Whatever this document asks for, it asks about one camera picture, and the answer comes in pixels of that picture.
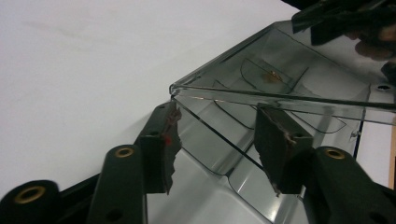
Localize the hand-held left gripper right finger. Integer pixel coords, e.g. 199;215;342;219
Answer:
253;104;315;198

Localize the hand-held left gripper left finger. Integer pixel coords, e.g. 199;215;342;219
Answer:
134;101;183;196

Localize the clear plastic compartment box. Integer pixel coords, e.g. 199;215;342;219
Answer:
145;20;396;224

